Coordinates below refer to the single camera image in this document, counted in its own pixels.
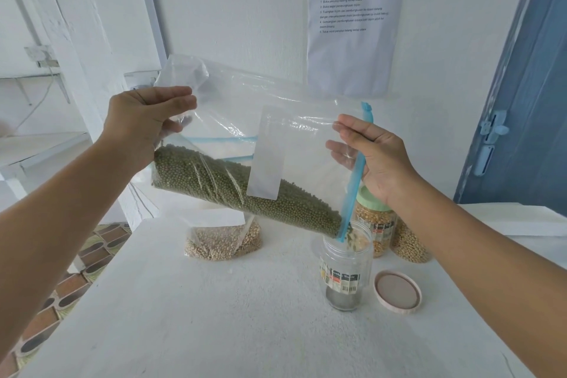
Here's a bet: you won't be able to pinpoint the person's right hand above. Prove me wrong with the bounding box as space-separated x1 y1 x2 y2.
325 114 421 206

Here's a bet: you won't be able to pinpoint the person's left hand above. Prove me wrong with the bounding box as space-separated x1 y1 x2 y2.
101 85 198 171

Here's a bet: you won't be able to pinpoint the clear zip bag blue seal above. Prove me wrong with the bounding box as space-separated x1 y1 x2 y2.
151 54 376 242

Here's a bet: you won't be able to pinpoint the person's right forearm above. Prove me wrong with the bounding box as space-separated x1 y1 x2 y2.
385 172 567 363

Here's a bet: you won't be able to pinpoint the person's left forearm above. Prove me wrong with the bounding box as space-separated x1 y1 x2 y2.
0 134 144 378

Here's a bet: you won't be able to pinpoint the green mung beans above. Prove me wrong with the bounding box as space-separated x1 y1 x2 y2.
152 144 343 239

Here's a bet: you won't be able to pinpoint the white printed paper sheet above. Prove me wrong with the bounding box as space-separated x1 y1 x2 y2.
307 0 406 97

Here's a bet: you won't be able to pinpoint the corn kernel jar green lid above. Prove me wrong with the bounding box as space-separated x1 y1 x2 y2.
355 185 397 259

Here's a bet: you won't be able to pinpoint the clear bag of soybeans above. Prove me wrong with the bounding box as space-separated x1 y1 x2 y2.
390 215 434 264

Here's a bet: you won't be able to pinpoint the light blue door latch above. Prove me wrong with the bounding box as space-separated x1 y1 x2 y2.
479 109 509 177

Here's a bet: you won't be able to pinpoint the clear plastic jar with label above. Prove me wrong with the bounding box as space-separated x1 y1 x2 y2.
319 220 374 312

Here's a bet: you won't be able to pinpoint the clear bag of beige beans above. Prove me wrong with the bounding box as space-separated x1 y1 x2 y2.
184 208 263 261

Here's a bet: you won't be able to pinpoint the pink jar lid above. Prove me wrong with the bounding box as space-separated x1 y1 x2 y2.
374 270 423 315

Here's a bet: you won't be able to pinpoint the blue door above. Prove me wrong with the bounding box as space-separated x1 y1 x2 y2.
453 0 567 206

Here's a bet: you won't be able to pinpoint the white wall socket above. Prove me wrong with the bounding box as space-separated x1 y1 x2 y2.
24 45 61 69

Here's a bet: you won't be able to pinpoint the white shelf with metal bracket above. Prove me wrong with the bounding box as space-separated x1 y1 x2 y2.
0 71 72 106

